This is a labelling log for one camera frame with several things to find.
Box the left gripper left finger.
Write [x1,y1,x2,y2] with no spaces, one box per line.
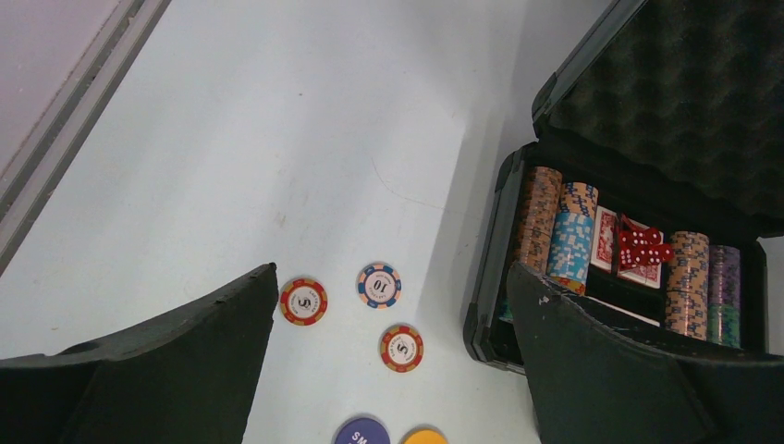
[1,263,278,443]

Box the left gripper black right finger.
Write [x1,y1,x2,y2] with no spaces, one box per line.
[507,264,783,443]

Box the red dice set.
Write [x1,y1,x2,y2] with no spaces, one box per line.
[591,206,674,289]

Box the blue orange chip stack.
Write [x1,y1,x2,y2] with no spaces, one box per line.
[545,181,598,296]

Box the pink brown chip stack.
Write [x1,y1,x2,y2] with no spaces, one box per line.
[664,230,709,340]

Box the orange poker chip at edge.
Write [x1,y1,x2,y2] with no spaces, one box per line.
[279,277,328,327]

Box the purple green chip stack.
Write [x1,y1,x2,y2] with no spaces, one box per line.
[707,245,741,349]

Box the yellow big blind button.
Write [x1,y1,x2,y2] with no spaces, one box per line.
[400,427,448,444]

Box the blue small blind button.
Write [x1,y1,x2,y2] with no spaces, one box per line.
[333,416,391,444]

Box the white red poker chip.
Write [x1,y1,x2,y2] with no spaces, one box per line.
[356,262,402,309]

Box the black poker case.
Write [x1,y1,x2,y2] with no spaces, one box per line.
[463,1,783,373]

